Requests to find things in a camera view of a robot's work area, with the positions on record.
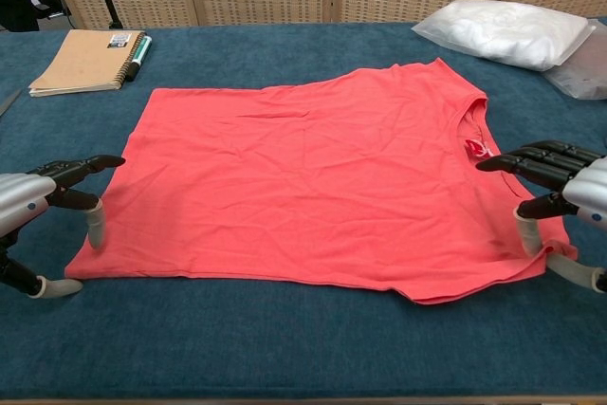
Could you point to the coral red t-shirt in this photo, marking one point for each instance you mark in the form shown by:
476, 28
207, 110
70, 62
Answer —
308, 187

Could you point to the blue carpet table mat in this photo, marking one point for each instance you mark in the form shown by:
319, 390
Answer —
303, 353

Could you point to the clear plastic bag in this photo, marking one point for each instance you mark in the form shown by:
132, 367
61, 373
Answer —
583, 78

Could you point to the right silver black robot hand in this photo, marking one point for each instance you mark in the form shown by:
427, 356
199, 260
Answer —
588, 187

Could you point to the white garment in plastic bag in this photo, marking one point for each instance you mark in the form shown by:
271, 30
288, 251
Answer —
507, 30

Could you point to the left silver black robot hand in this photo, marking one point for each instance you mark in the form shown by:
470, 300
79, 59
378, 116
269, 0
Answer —
23, 196

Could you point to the tan spiral notebook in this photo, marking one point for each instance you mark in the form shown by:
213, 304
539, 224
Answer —
80, 61

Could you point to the green white marker pen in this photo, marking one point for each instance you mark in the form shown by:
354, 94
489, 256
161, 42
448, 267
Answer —
141, 51

